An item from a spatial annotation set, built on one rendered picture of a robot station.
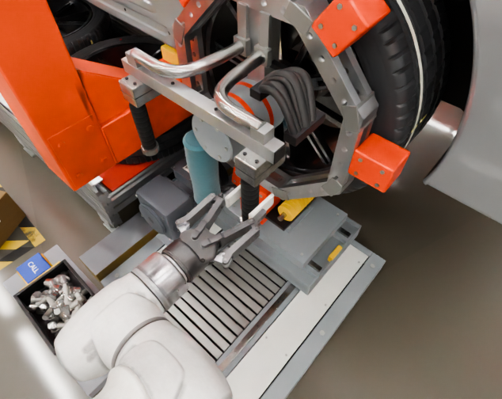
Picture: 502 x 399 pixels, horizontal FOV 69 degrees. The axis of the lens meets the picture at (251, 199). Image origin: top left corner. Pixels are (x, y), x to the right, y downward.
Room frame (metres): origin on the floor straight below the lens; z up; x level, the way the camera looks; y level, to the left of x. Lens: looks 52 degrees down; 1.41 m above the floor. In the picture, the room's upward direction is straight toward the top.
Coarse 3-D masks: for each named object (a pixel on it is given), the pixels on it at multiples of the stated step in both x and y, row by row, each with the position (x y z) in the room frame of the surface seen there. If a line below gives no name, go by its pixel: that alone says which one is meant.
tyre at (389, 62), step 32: (384, 0) 0.67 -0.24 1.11; (416, 0) 0.72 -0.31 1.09; (384, 32) 0.62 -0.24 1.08; (416, 32) 0.67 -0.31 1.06; (448, 32) 0.74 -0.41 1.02; (384, 64) 0.61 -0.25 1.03; (416, 64) 0.63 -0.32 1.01; (448, 64) 0.73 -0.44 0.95; (384, 96) 0.59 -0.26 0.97; (416, 96) 0.61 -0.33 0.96; (384, 128) 0.58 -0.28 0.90; (416, 128) 0.63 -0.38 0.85
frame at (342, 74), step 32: (192, 0) 0.83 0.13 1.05; (224, 0) 0.84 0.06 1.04; (256, 0) 0.71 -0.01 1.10; (288, 0) 0.66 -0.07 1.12; (320, 0) 0.66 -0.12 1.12; (192, 32) 0.88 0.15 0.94; (320, 64) 0.60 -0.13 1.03; (352, 64) 0.61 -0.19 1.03; (352, 96) 0.55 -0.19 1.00; (352, 128) 0.54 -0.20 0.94; (288, 192) 0.63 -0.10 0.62; (320, 192) 0.56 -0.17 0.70
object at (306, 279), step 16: (224, 208) 0.91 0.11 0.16; (224, 224) 0.84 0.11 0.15; (352, 224) 0.84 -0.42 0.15; (256, 240) 0.76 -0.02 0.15; (336, 240) 0.76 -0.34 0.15; (352, 240) 0.79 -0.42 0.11; (272, 256) 0.69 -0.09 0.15; (320, 256) 0.69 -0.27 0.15; (336, 256) 0.68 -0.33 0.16; (288, 272) 0.62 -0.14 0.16; (304, 272) 0.62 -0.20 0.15; (320, 272) 0.61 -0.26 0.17; (304, 288) 0.56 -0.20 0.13
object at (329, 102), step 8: (288, 24) 0.97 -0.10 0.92; (288, 32) 0.97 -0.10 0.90; (296, 32) 0.95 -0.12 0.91; (288, 40) 0.96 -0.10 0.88; (296, 40) 0.95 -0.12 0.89; (296, 48) 0.89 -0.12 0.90; (320, 96) 0.83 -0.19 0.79; (328, 96) 0.86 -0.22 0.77; (328, 104) 0.86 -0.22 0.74; (336, 104) 0.84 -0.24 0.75
